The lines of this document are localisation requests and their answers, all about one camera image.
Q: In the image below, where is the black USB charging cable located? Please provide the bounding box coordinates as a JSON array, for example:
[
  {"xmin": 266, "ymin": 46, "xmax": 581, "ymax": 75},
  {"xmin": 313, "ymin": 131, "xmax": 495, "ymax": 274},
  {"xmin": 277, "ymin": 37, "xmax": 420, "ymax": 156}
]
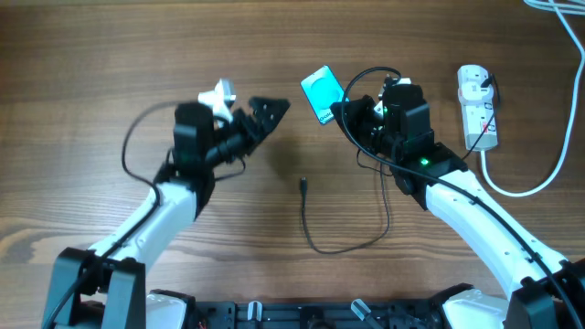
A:
[{"xmin": 300, "ymin": 74, "xmax": 502, "ymax": 256}]

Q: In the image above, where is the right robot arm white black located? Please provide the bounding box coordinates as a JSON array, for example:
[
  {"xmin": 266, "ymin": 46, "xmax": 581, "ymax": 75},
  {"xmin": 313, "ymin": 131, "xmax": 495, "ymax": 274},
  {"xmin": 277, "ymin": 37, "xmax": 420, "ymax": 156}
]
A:
[{"xmin": 331, "ymin": 84, "xmax": 584, "ymax": 328}]

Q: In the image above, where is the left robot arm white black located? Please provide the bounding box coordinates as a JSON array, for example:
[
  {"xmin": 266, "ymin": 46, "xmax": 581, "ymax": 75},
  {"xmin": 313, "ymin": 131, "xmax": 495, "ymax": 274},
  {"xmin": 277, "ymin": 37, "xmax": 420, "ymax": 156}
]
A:
[{"xmin": 41, "ymin": 97, "xmax": 291, "ymax": 328}]

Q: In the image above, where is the white power strip socket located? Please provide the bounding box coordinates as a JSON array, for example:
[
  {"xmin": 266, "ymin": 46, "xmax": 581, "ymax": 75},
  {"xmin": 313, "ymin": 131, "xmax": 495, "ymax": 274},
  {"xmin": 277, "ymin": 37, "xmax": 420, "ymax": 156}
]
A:
[{"xmin": 457, "ymin": 65, "xmax": 498, "ymax": 152}]

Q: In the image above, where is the black right camera cable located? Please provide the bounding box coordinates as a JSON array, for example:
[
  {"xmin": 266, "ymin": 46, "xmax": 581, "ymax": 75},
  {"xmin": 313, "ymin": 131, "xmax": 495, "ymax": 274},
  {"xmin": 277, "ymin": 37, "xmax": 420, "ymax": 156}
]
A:
[{"xmin": 340, "ymin": 66, "xmax": 572, "ymax": 329}]

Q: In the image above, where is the black camera cable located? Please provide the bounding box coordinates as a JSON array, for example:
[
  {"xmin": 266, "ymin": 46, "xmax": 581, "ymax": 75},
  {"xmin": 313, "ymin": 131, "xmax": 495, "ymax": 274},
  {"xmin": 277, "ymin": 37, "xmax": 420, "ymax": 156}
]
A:
[
  {"xmin": 340, "ymin": 66, "xmax": 572, "ymax": 329},
  {"xmin": 43, "ymin": 100, "xmax": 248, "ymax": 329}
]

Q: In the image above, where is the black left camera cable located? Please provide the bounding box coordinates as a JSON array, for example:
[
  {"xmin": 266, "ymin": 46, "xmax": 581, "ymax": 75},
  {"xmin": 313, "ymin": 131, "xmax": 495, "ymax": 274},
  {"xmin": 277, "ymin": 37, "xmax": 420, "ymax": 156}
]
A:
[{"xmin": 43, "ymin": 100, "xmax": 248, "ymax": 329}]

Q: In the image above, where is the white power strip cord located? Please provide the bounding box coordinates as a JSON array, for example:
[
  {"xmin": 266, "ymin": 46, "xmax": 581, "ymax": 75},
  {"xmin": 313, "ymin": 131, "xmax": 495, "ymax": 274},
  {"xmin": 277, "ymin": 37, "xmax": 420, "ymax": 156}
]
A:
[{"xmin": 479, "ymin": 0, "xmax": 585, "ymax": 198}]

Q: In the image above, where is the white cable bundle corner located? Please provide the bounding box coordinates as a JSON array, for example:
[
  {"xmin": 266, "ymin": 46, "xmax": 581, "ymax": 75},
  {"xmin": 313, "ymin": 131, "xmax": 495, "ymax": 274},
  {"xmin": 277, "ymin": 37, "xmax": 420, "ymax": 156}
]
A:
[{"xmin": 523, "ymin": 0, "xmax": 584, "ymax": 16}]

